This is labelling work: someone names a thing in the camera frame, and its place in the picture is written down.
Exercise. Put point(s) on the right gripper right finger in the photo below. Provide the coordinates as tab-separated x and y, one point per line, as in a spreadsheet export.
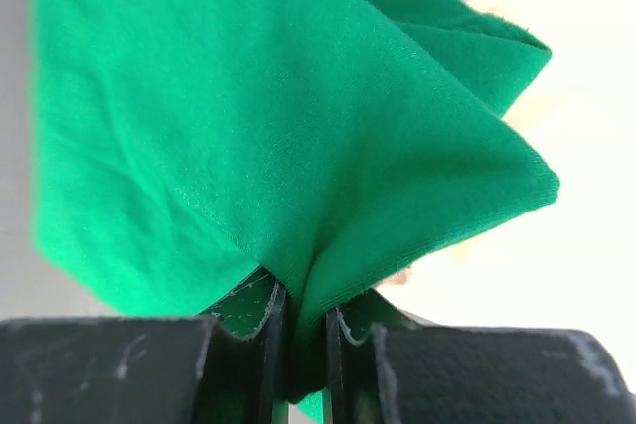
385	366

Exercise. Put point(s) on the green t shirt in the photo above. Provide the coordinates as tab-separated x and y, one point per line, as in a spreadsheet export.
180	145

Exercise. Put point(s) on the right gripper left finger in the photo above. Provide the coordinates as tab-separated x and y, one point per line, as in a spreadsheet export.
223	365

